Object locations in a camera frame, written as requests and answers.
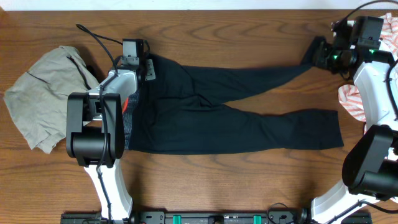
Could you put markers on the black leggings with red waistband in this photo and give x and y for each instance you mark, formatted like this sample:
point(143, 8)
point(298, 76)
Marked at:
point(184, 110)

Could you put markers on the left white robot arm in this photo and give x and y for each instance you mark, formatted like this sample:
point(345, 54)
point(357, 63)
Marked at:
point(95, 138)

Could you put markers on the white shirt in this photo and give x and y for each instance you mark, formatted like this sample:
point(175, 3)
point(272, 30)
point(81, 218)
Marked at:
point(377, 85)

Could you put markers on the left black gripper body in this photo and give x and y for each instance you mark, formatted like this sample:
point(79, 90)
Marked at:
point(147, 70)

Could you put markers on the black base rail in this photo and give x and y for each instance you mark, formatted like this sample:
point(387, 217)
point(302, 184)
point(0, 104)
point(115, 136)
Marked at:
point(274, 216)

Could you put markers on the khaki folded garment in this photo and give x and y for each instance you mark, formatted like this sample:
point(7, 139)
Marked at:
point(37, 101)

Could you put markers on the red white striped garment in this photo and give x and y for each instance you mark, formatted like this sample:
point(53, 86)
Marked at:
point(348, 95)

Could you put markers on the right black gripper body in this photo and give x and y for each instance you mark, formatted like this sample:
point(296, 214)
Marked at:
point(331, 58)

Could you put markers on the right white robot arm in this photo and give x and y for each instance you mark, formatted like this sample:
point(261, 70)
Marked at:
point(369, 173)

